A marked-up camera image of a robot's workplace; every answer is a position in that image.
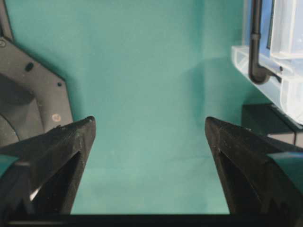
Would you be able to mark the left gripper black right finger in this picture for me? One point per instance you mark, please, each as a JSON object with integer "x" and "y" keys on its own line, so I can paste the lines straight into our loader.
{"x": 258, "y": 174}

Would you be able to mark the black case handle left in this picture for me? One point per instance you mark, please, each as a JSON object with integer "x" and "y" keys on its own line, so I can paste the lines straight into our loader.
{"x": 257, "y": 74}

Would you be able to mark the clear plastic storage case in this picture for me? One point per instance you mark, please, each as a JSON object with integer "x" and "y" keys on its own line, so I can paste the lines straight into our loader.
{"x": 285, "y": 57}

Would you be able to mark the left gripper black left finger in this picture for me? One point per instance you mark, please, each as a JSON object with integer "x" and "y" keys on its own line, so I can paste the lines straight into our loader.
{"x": 47, "y": 172}

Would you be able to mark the green table cloth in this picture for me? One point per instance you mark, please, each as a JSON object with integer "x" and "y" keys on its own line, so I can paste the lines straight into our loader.
{"x": 150, "y": 72}

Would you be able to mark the black RealSense box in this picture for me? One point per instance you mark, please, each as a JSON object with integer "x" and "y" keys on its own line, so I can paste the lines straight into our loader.
{"x": 268, "y": 120}

